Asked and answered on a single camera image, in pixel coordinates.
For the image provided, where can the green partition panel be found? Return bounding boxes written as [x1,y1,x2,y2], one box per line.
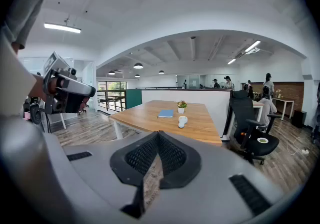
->
[125,89,143,110]

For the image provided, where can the black gear on chair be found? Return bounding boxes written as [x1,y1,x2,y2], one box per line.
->
[23,96,45,126]

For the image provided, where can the blue notebook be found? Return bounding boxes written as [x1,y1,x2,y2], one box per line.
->
[157,109,175,119]

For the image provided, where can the round wooden table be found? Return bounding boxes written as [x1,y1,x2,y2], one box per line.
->
[109,99,223,146]

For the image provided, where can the small wooden table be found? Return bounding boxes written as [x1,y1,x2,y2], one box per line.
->
[251,100,266,124]

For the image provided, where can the person's grey shirt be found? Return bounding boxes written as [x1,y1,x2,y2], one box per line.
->
[2,0,48,50]

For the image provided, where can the black office chair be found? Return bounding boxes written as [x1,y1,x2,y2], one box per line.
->
[226,89,283,166]

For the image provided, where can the potted flowers in white pot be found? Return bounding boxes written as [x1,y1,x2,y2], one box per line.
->
[177,100,188,114]

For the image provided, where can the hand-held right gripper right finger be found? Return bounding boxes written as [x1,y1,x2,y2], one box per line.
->
[157,131,202,190]

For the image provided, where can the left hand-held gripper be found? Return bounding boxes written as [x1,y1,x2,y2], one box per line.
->
[41,52,97,115]

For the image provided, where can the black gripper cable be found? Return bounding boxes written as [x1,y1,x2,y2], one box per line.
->
[44,112,53,134]

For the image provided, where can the person's left forearm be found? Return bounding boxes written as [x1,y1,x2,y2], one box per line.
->
[27,74,49,102]

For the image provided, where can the person's left hand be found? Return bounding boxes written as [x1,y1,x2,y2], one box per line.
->
[48,77,66,95]

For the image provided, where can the black metal railing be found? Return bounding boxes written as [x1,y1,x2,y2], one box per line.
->
[96,89,127,113]

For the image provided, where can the white side table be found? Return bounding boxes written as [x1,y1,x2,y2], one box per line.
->
[272,97,295,121]

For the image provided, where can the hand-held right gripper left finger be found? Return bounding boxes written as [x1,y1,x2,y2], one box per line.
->
[109,131,160,216]

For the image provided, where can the black floor box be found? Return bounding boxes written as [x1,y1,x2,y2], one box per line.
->
[291,110,308,129]

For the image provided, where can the white floor cable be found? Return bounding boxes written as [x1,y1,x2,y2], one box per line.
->
[285,135,305,156]

